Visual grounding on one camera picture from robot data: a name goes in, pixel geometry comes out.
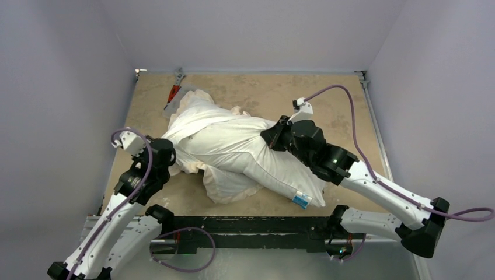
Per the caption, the white pillow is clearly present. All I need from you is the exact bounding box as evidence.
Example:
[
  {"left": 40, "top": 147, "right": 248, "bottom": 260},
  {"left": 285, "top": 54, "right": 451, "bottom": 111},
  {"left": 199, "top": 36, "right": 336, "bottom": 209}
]
[{"left": 182, "top": 116, "right": 326, "bottom": 207}]

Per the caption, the grey pillow with cream ruffle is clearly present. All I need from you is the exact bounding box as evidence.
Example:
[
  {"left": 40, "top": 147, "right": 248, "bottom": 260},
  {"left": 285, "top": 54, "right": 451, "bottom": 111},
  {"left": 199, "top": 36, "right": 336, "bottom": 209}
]
[{"left": 160, "top": 89, "right": 277, "bottom": 205}]

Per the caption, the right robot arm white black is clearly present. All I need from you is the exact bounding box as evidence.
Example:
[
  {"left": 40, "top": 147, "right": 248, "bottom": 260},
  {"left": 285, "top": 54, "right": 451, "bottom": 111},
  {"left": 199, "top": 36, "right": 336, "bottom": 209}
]
[{"left": 260, "top": 116, "right": 449, "bottom": 258}]

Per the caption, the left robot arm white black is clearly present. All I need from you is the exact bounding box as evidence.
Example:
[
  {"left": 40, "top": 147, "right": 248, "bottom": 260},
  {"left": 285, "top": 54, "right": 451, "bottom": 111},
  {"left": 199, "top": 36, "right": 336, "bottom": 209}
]
[{"left": 47, "top": 136, "right": 176, "bottom": 279}]

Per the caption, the clear plastic screw box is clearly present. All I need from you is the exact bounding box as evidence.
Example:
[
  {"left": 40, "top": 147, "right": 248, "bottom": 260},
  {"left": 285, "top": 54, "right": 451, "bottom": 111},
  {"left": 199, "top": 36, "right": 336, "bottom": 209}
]
[{"left": 162, "top": 83, "right": 198, "bottom": 119}]

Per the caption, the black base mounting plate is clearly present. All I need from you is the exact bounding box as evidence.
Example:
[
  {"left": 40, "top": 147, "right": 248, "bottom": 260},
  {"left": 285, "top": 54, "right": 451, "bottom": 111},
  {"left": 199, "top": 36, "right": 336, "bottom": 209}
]
[{"left": 136, "top": 215, "right": 366, "bottom": 255}]

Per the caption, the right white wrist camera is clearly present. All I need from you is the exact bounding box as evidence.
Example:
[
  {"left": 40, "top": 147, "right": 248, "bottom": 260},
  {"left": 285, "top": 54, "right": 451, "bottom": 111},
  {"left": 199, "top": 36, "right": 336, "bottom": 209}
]
[{"left": 289, "top": 97, "right": 313, "bottom": 123}]

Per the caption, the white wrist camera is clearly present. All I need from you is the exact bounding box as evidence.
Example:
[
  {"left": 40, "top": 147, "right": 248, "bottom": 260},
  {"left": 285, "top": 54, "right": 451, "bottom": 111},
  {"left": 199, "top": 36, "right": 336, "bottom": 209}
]
[
  {"left": 111, "top": 129, "right": 146, "bottom": 156},
  {"left": 289, "top": 97, "right": 313, "bottom": 123}
]

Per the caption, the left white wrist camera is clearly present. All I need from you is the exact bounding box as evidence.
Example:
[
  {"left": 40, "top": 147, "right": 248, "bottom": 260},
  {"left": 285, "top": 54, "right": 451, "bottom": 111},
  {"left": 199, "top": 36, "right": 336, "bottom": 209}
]
[{"left": 111, "top": 129, "right": 146, "bottom": 156}]

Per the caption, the red handled adjustable wrench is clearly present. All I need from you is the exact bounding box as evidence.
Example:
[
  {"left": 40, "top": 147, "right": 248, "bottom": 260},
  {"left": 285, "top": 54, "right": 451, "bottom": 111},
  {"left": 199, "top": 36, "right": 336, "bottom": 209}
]
[{"left": 167, "top": 67, "right": 186, "bottom": 105}]

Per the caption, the aluminium frame rail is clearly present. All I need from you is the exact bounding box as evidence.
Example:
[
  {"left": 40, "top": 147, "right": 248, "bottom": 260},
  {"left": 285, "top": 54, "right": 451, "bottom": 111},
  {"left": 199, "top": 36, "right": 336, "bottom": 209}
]
[{"left": 69, "top": 71, "right": 432, "bottom": 280}]

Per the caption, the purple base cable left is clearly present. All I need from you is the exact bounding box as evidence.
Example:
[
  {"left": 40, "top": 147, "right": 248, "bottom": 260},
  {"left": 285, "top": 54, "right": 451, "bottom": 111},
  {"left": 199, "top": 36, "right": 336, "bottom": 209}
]
[{"left": 149, "top": 227, "right": 217, "bottom": 274}]

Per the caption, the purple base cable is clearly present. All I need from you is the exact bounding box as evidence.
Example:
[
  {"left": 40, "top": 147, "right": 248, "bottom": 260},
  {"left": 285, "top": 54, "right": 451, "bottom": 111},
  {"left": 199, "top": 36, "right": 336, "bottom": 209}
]
[
  {"left": 329, "top": 234, "right": 367, "bottom": 264},
  {"left": 149, "top": 227, "right": 217, "bottom": 274}
]

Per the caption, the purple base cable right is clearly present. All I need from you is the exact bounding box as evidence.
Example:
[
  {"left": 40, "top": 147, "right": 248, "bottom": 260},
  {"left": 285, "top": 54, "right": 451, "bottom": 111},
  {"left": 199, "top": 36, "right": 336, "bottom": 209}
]
[{"left": 329, "top": 234, "right": 367, "bottom": 264}]

